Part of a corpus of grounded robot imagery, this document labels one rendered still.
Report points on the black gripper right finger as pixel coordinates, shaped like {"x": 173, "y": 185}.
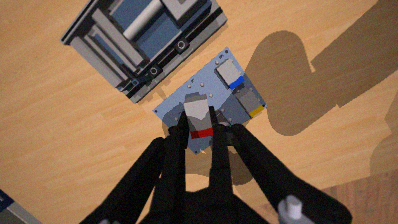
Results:
{"x": 294, "y": 200}

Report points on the grey metal blank with yellow end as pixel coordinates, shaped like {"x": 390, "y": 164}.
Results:
{"x": 249, "y": 102}

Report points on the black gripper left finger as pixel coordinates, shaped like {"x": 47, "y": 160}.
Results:
{"x": 126, "y": 201}

